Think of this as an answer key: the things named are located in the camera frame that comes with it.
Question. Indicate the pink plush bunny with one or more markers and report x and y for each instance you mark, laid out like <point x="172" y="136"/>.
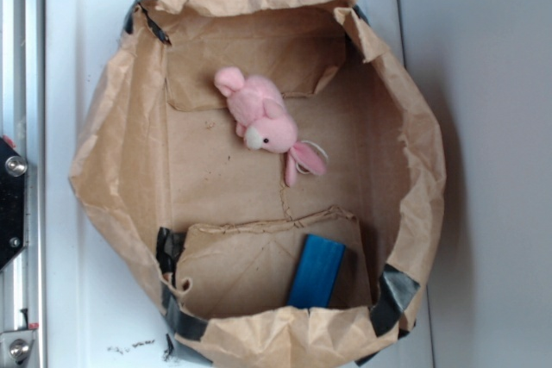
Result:
<point x="264" y="123"/>

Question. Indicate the brown paper bag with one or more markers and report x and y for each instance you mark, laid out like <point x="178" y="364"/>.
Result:
<point x="209" y="229"/>

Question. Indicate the blue rectangular block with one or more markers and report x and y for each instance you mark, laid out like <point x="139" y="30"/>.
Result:
<point x="316" y="273"/>

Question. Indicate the black metal bracket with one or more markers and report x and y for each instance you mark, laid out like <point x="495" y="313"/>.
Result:
<point x="12" y="202"/>

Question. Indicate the aluminium frame rail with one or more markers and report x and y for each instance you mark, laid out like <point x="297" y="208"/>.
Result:
<point x="22" y="121"/>

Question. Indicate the silver corner bracket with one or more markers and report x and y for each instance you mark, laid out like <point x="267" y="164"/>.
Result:
<point x="17" y="348"/>

